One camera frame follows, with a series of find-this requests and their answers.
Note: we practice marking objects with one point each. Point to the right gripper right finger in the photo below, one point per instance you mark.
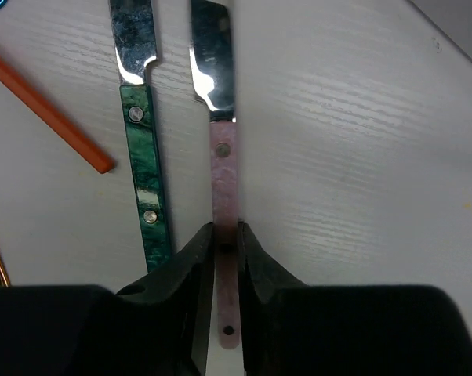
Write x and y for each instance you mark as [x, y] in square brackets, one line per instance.
[261, 279]

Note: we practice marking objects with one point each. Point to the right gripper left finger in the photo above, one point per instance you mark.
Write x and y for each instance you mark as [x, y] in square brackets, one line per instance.
[175, 305]

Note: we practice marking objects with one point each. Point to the knife green handle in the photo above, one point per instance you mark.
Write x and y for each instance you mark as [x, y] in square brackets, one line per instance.
[135, 46]

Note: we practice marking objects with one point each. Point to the knife pink handle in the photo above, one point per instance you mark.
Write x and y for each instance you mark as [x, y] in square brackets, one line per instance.
[212, 68]

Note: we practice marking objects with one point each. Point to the orange chopstick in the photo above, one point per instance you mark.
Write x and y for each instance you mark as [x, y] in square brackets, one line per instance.
[64, 127]

